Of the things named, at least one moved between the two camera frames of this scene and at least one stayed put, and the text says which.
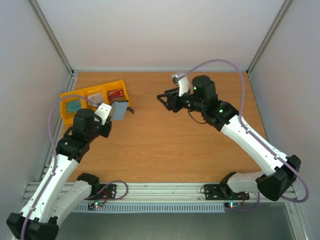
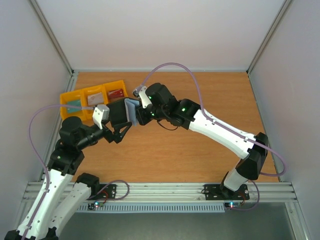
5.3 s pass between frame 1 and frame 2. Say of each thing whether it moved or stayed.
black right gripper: moved
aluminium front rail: stayed
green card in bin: stayed
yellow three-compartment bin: stayed
